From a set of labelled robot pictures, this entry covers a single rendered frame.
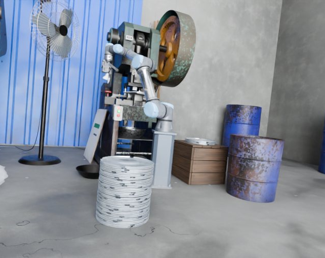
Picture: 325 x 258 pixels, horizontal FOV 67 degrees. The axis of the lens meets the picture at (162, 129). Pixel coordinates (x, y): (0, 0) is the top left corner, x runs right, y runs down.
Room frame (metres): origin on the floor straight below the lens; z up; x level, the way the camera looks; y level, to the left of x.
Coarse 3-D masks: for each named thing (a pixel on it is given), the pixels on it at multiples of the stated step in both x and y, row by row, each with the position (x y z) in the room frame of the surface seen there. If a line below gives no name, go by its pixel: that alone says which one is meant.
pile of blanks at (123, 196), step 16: (112, 176) 1.20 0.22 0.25; (128, 176) 1.19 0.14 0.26; (144, 176) 1.23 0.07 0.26; (112, 192) 1.20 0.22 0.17; (128, 192) 1.19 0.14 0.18; (144, 192) 1.24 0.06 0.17; (96, 208) 1.28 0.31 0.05; (112, 208) 1.19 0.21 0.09; (128, 208) 1.19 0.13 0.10; (144, 208) 1.27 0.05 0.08; (112, 224) 1.19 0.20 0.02; (128, 224) 1.20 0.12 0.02
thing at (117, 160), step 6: (108, 156) 1.41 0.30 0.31; (114, 156) 1.44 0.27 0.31; (120, 156) 1.46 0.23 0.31; (126, 156) 1.47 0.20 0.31; (102, 162) 1.25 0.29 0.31; (108, 162) 1.27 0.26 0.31; (114, 162) 1.28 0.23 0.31; (120, 162) 1.28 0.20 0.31; (126, 162) 1.28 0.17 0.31; (132, 162) 1.30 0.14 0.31; (138, 162) 1.33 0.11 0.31; (144, 162) 1.36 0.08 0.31; (150, 162) 1.38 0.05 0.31
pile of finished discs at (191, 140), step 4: (188, 140) 2.28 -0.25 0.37; (192, 140) 2.25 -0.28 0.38; (196, 140) 2.22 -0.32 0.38; (200, 140) 2.30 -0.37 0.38; (204, 140) 2.31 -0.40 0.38; (208, 140) 2.41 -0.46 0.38; (212, 140) 2.42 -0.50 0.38; (200, 144) 2.22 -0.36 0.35; (204, 144) 2.21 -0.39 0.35; (208, 144) 2.27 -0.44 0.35; (212, 144) 2.25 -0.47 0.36
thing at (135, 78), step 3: (135, 69) 2.60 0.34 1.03; (132, 72) 2.58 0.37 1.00; (135, 72) 2.59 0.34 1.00; (129, 75) 2.64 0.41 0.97; (132, 75) 2.59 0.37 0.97; (135, 75) 2.58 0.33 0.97; (138, 75) 2.59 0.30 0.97; (129, 78) 2.63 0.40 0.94; (132, 78) 2.59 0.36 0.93; (135, 78) 2.56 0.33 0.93; (138, 78) 2.59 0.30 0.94; (129, 81) 2.62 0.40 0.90; (132, 81) 2.60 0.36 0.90; (135, 81) 2.58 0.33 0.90; (138, 81) 2.59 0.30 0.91
